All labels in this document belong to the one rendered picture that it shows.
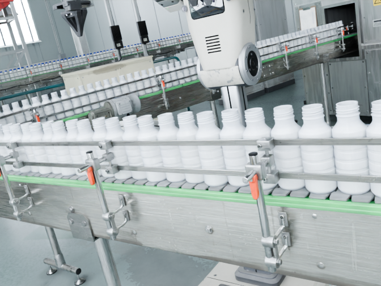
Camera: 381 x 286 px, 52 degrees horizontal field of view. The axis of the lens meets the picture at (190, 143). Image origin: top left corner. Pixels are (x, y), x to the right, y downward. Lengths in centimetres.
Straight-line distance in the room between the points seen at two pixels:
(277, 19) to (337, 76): 341
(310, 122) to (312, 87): 423
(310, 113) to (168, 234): 48
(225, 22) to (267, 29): 626
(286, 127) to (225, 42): 73
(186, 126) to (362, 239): 42
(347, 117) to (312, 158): 10
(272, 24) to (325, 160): 712
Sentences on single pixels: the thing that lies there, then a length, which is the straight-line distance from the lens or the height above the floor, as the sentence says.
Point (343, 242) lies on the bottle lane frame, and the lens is 79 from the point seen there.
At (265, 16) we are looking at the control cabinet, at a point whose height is 139.
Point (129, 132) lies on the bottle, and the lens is 100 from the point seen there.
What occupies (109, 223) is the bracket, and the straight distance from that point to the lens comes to 105.
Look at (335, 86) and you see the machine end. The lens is 479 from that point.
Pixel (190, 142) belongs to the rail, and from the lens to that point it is 86.
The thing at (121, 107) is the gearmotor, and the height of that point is 99.
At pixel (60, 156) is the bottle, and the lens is 123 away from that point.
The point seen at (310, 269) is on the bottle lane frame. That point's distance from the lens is 85.
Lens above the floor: 133
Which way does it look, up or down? 15 degrees down
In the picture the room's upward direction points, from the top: 12 degrees counter-clockwise
